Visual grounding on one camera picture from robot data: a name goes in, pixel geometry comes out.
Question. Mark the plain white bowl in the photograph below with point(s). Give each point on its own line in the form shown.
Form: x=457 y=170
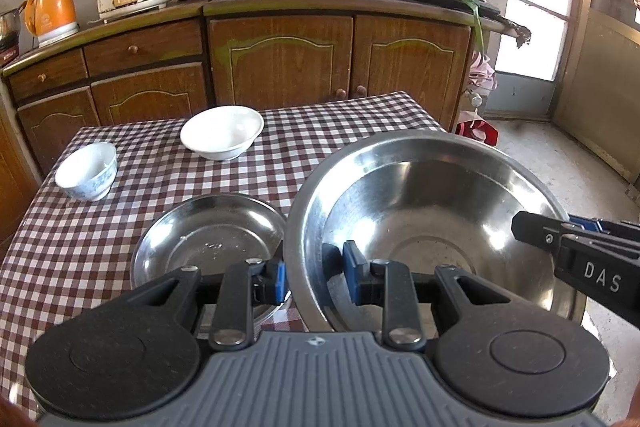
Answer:
x=222 y=132

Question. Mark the single door wooden cabinet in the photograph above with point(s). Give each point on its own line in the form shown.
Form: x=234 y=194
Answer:
x=12 y=187

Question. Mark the orange electric kettle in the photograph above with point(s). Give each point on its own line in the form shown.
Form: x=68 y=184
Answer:
x=52 y=14

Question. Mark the large steel plate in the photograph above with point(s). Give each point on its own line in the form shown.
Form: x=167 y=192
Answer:
x=142 y=252

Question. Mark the steel bowl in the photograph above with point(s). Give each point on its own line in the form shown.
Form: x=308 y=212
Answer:
x=425 y=197

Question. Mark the pink plastic bag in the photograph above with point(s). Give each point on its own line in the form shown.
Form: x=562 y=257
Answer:
x=482 y=72

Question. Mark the red checked tablecloth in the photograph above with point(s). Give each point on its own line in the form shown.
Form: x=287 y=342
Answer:
x=150 y=177

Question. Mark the brown door leaf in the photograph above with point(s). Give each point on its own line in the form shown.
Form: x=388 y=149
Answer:
x=610 y=82

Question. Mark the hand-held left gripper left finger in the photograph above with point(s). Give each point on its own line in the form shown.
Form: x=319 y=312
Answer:
x=279 y=279

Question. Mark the double door wooden cabinet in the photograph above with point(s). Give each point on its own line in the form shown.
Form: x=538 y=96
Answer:
x=280 y=57

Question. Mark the black induction cooker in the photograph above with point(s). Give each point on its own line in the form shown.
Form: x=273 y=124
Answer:
x=7 y=52

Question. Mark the green onion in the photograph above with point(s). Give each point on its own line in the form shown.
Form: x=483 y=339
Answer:
x=480 y=27

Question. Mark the wooden cabinet with drawers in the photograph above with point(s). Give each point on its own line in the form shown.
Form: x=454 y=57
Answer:
x=145 y=52

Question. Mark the blue patterned white bowl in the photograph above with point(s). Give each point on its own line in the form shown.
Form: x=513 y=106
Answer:
x=87 y=172

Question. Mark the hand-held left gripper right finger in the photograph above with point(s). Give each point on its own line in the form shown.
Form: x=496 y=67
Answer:
x=352 y=272

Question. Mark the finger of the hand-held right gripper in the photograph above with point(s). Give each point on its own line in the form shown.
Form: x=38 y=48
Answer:
x=535 y=229
x=595 y=223

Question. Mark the red gift bag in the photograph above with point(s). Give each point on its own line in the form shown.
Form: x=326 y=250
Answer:
x=480 y=132

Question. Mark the glass panel door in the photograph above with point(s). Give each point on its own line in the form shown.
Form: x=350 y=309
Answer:
x=525 y=92

